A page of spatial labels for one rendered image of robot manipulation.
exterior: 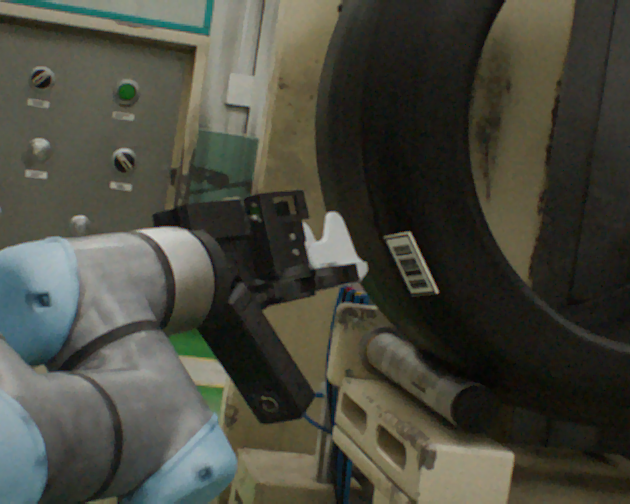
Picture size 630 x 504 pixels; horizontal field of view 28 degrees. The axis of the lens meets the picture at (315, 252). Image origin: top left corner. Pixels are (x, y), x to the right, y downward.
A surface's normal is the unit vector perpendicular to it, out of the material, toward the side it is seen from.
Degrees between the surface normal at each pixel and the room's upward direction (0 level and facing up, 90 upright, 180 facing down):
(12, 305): 98
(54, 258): 35
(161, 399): 49
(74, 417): 57
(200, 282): 81
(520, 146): 90
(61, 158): 90
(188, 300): 98
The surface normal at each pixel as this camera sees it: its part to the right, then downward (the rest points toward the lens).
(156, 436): 0.87, 0.01
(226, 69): 0.19, 0.08
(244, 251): 0.76, -0.20
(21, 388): 0.50, -0.81
